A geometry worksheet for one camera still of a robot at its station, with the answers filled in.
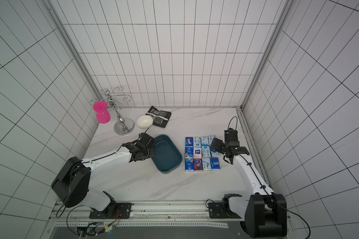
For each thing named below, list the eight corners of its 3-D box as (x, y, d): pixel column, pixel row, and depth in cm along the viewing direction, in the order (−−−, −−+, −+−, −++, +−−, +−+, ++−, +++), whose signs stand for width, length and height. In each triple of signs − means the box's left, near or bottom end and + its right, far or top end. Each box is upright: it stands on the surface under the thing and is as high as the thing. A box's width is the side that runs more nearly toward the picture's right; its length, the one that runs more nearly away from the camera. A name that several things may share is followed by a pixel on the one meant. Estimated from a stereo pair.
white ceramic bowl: (136, 129, 107) (135, 125, 104) (139, 118, 113) (138, 115, 110) (152, 129, 107) (151, 125, 104) (153, 118, 113) (152, 115, 110)
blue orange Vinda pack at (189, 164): (185, 171, 88) (185, 169, 86) (185, 159, 93) (185, 157, 90) (193, 171, 88) (194, 169, 86) (193, 159, 93) (193, 157, 90)
